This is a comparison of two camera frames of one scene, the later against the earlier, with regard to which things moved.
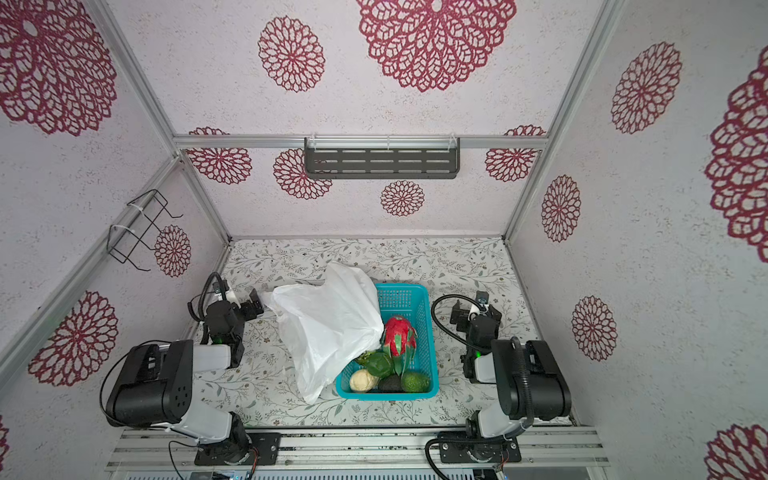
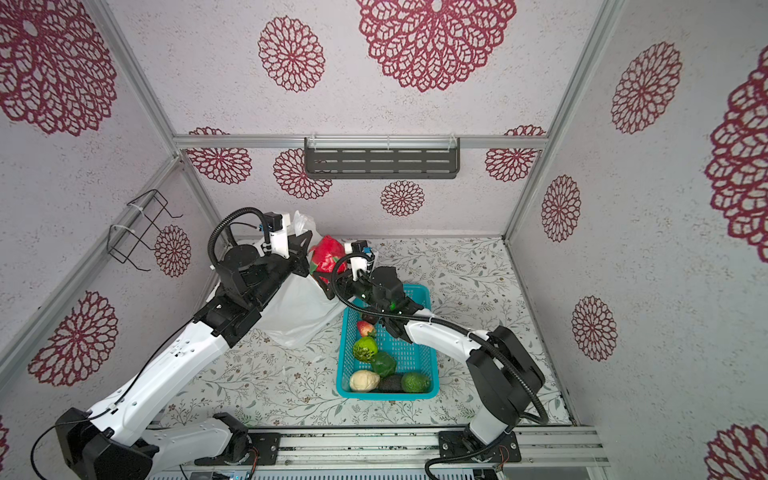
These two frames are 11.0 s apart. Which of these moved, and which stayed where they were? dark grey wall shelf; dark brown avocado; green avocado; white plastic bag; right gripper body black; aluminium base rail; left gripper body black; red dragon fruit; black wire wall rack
Moved: white plastic bag; left gripper body black; right gripper body black; red dragon fruit
Stayed: dark grey wall shelf; black wire wall rack; dark brown avocado; aluminium base rail; green avocado
